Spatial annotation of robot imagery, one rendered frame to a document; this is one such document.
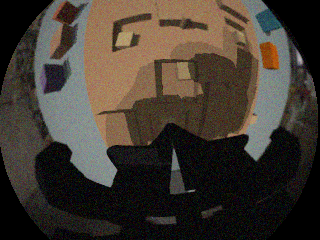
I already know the purple block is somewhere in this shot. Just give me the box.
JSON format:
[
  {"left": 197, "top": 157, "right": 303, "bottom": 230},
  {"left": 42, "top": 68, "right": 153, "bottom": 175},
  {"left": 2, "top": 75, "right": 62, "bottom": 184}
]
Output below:
[{"left": 40, "top": 63, "right": 67, "bottom": 95}]

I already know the tan wooden puzzle board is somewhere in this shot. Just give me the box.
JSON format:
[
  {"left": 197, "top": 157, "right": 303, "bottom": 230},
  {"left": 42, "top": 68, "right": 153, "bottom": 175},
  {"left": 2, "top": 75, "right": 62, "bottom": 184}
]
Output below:
[{"left": 83, "top": 0, "right": 260, "bottom": 148}]

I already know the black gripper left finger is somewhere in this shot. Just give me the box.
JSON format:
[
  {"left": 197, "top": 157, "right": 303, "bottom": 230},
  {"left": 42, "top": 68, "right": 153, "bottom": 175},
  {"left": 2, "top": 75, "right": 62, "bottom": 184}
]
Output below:
[{"left": 107, "top": 124, "right": 173, "bottom": 187}]

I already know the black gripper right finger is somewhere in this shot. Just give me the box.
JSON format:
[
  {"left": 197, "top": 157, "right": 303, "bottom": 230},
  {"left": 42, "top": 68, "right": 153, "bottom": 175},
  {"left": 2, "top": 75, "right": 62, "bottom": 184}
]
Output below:
[{"left": 171, "top": 123, "right": 249, "bottom": 192}]

